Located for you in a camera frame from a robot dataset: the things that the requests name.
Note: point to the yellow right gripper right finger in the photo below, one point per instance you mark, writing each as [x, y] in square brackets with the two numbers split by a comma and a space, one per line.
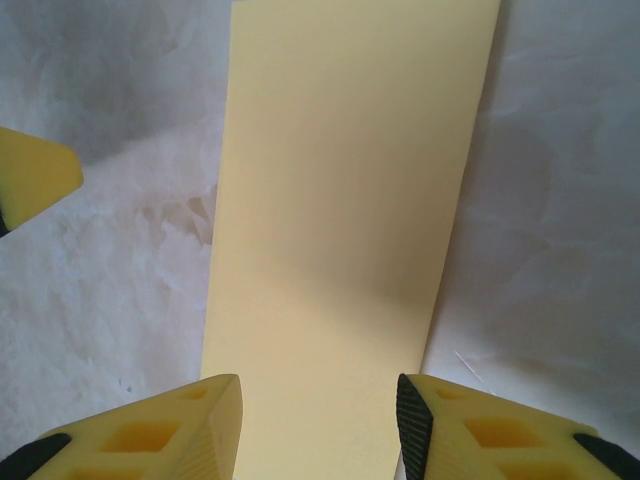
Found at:
[480, 435]

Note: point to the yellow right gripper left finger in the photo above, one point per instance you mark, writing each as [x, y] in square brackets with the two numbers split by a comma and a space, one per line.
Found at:
[150, 440]

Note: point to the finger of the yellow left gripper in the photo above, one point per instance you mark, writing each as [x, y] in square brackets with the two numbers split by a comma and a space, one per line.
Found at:
[35, 175]

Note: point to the pale yellow paper sheet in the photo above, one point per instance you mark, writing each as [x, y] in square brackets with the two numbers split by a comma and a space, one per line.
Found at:
[340, 200]

